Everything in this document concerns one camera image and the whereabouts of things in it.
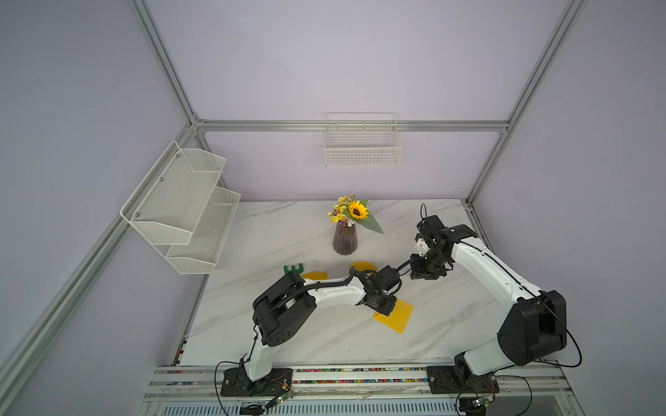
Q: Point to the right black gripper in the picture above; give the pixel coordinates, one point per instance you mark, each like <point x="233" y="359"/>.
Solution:
<point x="418" y="272"/>

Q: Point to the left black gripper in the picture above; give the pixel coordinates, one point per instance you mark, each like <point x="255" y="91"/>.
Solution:
<point x="387" y="308"/>

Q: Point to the yellow envelope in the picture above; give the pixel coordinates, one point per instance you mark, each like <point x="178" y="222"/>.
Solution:
<point x="363" y="267"/>
<point x="316" y="276"/>
<point x="398" y="319"/>

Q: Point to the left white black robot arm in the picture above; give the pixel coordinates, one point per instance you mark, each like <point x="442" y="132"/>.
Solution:
<point x="282" y="310"/>

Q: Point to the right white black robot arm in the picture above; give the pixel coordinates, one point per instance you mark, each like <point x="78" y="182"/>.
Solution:
<point x="535" y="320"/>

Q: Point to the brown ribbed vase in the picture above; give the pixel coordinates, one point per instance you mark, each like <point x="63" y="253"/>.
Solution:
<point x="345" y="241"/>

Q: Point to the sunflower bouquet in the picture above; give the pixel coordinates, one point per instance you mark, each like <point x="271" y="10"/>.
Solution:
<point x="349" y="211"/>

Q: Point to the white two-tier mesh shelf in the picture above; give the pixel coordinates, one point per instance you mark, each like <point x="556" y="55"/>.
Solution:
<point x="182" y="210"/>

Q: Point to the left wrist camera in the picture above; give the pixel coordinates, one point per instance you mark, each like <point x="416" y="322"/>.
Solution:
<point x="387" y="279"/>

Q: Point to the green toy rake wooden handle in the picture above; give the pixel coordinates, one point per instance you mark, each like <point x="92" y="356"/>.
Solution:
<point x="299" y="269"/>

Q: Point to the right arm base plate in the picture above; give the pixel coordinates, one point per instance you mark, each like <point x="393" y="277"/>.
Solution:
<point x="452" y="379"/>

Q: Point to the white wire wall basket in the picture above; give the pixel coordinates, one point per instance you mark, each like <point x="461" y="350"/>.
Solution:
<point x="362" y="140"/>

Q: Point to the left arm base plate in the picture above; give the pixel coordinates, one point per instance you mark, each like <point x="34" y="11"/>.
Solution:
<point x="236" y="383"/>

